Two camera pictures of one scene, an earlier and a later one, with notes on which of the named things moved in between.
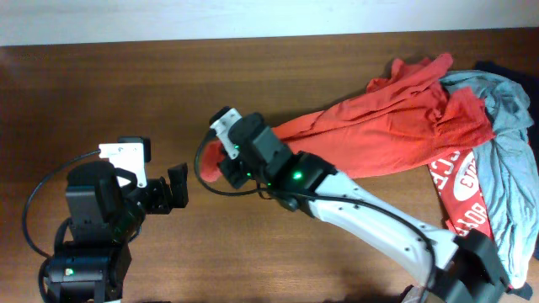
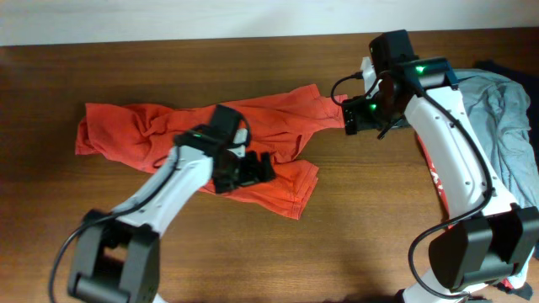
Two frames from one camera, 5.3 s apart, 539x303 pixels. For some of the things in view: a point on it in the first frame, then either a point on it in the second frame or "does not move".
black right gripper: x=236 y=177 → x=355 y=115
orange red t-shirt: x=408 y=119 → x=144 y=138
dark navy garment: x=529 y=85 does not move
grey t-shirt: x=506 y=170 does not move
